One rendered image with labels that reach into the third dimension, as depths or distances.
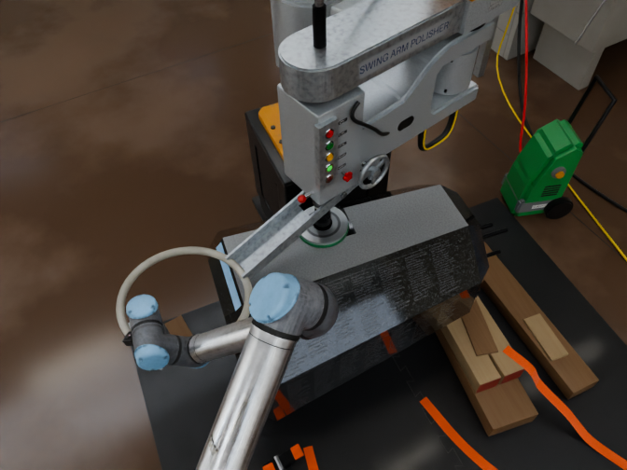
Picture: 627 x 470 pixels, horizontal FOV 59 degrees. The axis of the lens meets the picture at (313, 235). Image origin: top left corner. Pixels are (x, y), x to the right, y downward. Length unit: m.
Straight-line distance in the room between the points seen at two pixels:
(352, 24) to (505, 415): 1.90
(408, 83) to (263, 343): 1.16
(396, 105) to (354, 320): 0.86
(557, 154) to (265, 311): 2.47
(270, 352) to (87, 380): 2.03
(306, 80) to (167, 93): 3.01
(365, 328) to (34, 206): 2.53
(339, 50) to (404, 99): 0.42
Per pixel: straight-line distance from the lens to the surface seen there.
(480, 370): 2.80
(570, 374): 3.07
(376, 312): 2.29
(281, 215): 2.18
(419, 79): 2.05
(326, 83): 1.68
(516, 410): 2.88
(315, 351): 2.24
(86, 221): 3.81
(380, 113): 1.98
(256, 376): 1.25
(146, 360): 1.67
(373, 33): 1.81
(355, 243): 2.29
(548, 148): 3.42
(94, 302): 3.41
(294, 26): 2.44
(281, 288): 1.20
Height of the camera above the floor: 2.69
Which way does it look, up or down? 52 degrees down
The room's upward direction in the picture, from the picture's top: 2 degrees counter-clockwise
